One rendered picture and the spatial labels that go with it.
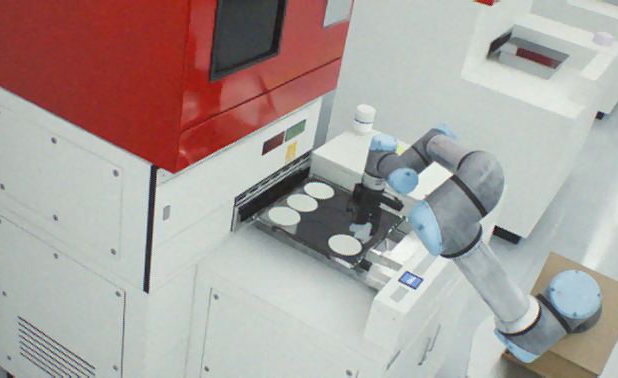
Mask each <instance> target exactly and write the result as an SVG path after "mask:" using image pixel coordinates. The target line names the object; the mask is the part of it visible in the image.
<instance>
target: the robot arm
mask: <svg viewBox="0 0 618 378"><path fill-rule="evenodd" d="M397 146H398V141H397V140H396V139H395V138H394V137H392V136H390V135H385V134H377V135H374V136H373V137H372V139H371V142H370V146H369V147H368V154H367V158H366V162H365V166H364V169H363V173H362V178H361V183H358V184H355V186H354V190H353V195H352V197H349V199H348V203H347V207H346V212H351V216H352V221H353V222H354V224H352V225H350V228H349V229H350V231H354V232H355V234H354V237H356V238H360V239H361V243H365V242H367V241H368V240H369V239H370V238H371V237H372V236H373V235H374V234H375V232H376V231H377V229H378V227H379V222H380V217H381V207H380V205H381V204H380V203H382V204H384V205H387V206H389V207H391V208H392V209H394V210H397V211H399V212H400V211H401V210H402V209H403V208H404V206H405V205H404V204H403V202H402V200H401V199H400V198H398V197H395V196H393V195H391V194H389V193H387V192H384V189H385V187H387V184H388V185H389V186H390V187H391V188H393V189H394V190H395V191H396V192H397V193H399V194H401V195H406V194H409V193H411V192H413V191H414V190H415V189H416V187H417V186H418V184H419V177H418V175H419V174H420V173H421V172H422V171H424V170H425V169H426V168H427V167H428V166H430V165H431V164H432V163H433V162H436V163H437V164H439V165H440V166H442V167H443V168H444V169H446V170H447V171H449V172H450V173H452V176H451V177H449V178H448V179H447V180H446V181H444V182H443V183H442V184H441V185H439V186H438V187H437V188H436V189H434V190H433V191H432V192H431V193H430V194H428V195H427V196H426V197H425V198H423V199H421V200H419V202H418V203H417V204H416V205H415V206H414V207H413V208H412V209H411V210H410V211H409V213H408V219H409V222H410V224H411V226H412V227H413V229H414V231H415V233H416V234H417V236H418V237H419V239H420V240H421V242H422V243H423V246H424V247H425V248H426V250H427V251H428V252H429V253H430V254H431V255H432V256H433V257H436V256H440V257H442V258H443V259H447V260H451V261H452V262H453V263H454V264H455V266H456V267H457V268H458V269H459V271H460V272H461V273H463V274H464V276H465V277H466V278H467V280H468V281H469V282H470V283H471V285H472V286H473V287H474V288H475V290H476V291H477V292H478V294H479V295H480V296H481V297H482V299H483V300H484V301H485V302H486V304H487V305H488V306H489V307H490V309H491V310H492V311H493V313H494V314H495V315H494V322H495V326H496V327H495V329H494V331H493V332H494V334H495V335H496V337H497V338H498V339H499V340H500V341H501V342H502V343H503V344H504V345H505V346H506V347H507V348H508V349H509V350H510V351H511V352H512V353H513V354H514V355H515V356H516V357H517V358H518V359H520V360H521V361H522V362H524V363H530V362H532V361H533V360H534V359H536V358H537V357H540V356H541V355H542V354H543V353H544V352H545V351H546V350H548V349H549V348H550V347H551V346H553V345H554V344H555V343H557V342H559V341H560V340H561V339H563V338H564V337H565V336H566V335H568V334H580V333H582V332H583V331H586V330H588V329H590V328H591V327H592V326H594V325H595V323H596V322H597V321H598V319H599V317H600V315H601V312H602V300H601V292H600V289H599V286H598V284H597V282H596V281H595V280H594V279H593V278H592V277H591V276H590V275H588V274H586V273H584V272H581V271H576V270H571V271H566V272H563V273H561V274H559V275H557V276H556V277H555V278H554V279H553V281H552V282H550V283H549V284H548V285H547V287H545V288H544V289H543V290H541V291H540V292H539V293H538V294H537V295H535V296H534V297H533V296H531V295H529V294H524V293H523V292H522V291H521V289H520V288H519V287H518V285H517V284H516V283H515V281H514V280H513V279H512V277H511V276H510V275H509V273H508V272H507V271H506V269H505V268H504V266H503V265H502V264H501V262H500V261H499V260H498V258H497V257H496V256H495V254H494V253H493V252H492V250H491V249H490V248H489V245H488V244H487V243H486V241H485V240H484V239H483V237H482V236H483V226H482V224H481V223H480V222H479V221H481V220H482V219H483V218H484V217H486V216H487V215H488V214H489V213H490V212H492V211H493V209H494V208H495V207H496V206H497V204H498V203H499V201H500V199H501V196H502V193H503V190H504V173H503V169H502V167H501V165H500V163H499V161H498V160H497V159H496V158H495V157H494V156H493V155H491V154H489V153H487V152H485V151H482V150H473V149H471V148H469V147H467V146H465V145H463V144H461V143H459V142H457V138H456V136H455V135H454V134H453V132H452V131H451V130H450V129H449V128H448V127H447V126H446V125H445V124H443V123H439V124H438V125H436V126H435V127H434V128H431V129H430V130H429V131H428V132H427V133H426V134H425V135H424V136H422V137H421V138H420V139H419V140H417V141H416V142H415V143H414V144H413V145H411V146H410V147H409V148H408V149H406V150H405V151H404V152H403V153H402V154H400V155H399V154H398V153H397V152H396V150H397V149H398V148H397ZM349 202H352V208H348V205H349Z"/></svg>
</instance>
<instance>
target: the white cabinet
mask: <svg viewBox="0 0 618 378"><path fill-rule="evenodd" d="M471 289H472V285H471V283H470V282H469V281H468V280H467V278H466V277H465V276H464V274H463V273H461V272H460V271H459V269H458V270H457V272H456V273H455V274H454V276H453V277H452V278H451V279H450V281H449V282H448V283H447V285H446V286H445V287H444V288H443V290H442V291H441V292H440V294H439V295H438V296H437V297H436V299H435V300H434V301H433V302H432V304H431V305H430V306H429V308H428V309H427V310H426V311H425V313H424V314H423V315H422V317H421V319H420V320H419V321H418V323H417V324H416V325H415V327H414V328H413V329H412V330H411V332H410V333H409V334H408V336H407V337H406V338H405V339H404V341H403V342H402V343H401V345H400V346H399V347H398V348H397V350H396V351H395V352H394V354H393V355H392V356H391V357H390V359H389V360H387V361H386V362H385V364H384V365H383V366H382V367H381V366H379V365H377V364H376V363H374V362H372V361H370V360H368V359H367V358H365V357H363V356H361V355H360V354H358V353H356V352H354V351H352V350H351V349H349V348H347V347H345V346H343V345H342V344H340V343H338V342H336V341H334V340H333V339H331V338H329V337H327V336H325V335H324V334H322V333H320V332H318V331H316V330H315V329H312V328H310V327H308V326H307V325H305V324H303V323H301V322H299V321H298V320H296V319H294V318H292V316H290V315H289V314H287V313H285V312H283V311H281V310H280V309H278V308H276V307H274V306H272V305H271V304H269V303H267V302H265V301H263V300H262V299H260V298H258V297H256V296H254V295H253V294H251V293H249V292H247V291H246V290H244V289H242V288H240V287H237V286H236V285H234V284H232V283H230V282H228V281H227V280H225V279H223V278H221V277H219V276H218V275H216V274H214V273H212V272H210V271H209V270H207V269H205V268H203V267H201V266H200V265H198V264H197V271H196V280H195V289H194V298H193V307H192V316H191V326H190V335H189V344H188V353H187V362H186V371H185V378H433V377H434V376H435V374H436V373H437V371H438V370H439V368H440V367H441V365H442V364H443V362H444V359H445V356H446V354H447V351H448V348H449V346H450V343H451V340H452V338H453V335H454V332H455V330H456V327H457V324H458V322H459V318H460V315H461V313H462V310H463V307H465V305H466V302H467V299H468V297H469V294H470V291H471Z"/></svg>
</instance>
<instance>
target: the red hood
mask: <svg viewBox="0 0 618 378"><path fill-rule="evenodd" d="M354 1H355V0H0V87H2V88H4V89H6V90H8V91H10V92H12V93H14V94H16V95H18V96H20V97H22V98H24V99H26V100H28V101H30V102H32V103H34V104H36V105H38V106H40V107H42V108H44V109H46V110H48V111H50V112H52V113H54V114H56V115H58V116H60V117H62V118H64V119H66V120H68V121H70V122H72V123H74V124H75V125H77V126H79V127H81V128H83V129H85V130H87V131H89V132H91V133H93V134H95V135H97V136H99V137H101V138H103V139H105V140H107V141H109V142H111V143H113V144H115V145H117V146H119V147H121V148H123V149H125V150H127V151H129V152H131V153H133V154H135V155H137V156H139V157H141V158H143V159H145V160H147V161H149V162H151V163H154V164H156V165H158V166H160V167H161V168H163V169H165V170H167V171H169V172H171V173H173V175H175V173H177V172H179V171H181V170H183V169H185V168H187V167H189V166H191V165H192V164H194V163H196V162H198V161H200V160H202V159H204V158H206V157H207V156H209V155H211V154H213V153H215V152H217V151H219V150H221V149H223V148H224V147H226V146H228V145H230V144H232V143H234V142H236V141H238V140H239V139H242V138H244V137H246V136H248V135H250V134H252V133H254V132H256V131H257V130H259V129H261V128H263V127H265V126H267V125H269V124H271V123H273V122H274V121H276V120H278V119H280V118H282V117H284V116H286V115H288V114H289V113H291V112H293V111H295V110H297V109H299V108H301V107H303V105H305V104H306V103H308V102H310V101H312V100H315V99H317V98H319V97H321V96H322V95H324V94H326V93H328V92H330V91H332V90H334V89H336V88H337V84H338V80H339V75H340V70H341V65H342V60H343V55H344V50H345V45H346V41H347V36H348V31H349V25H350V20H351V15H352V10H353V6H354Z"/></svg>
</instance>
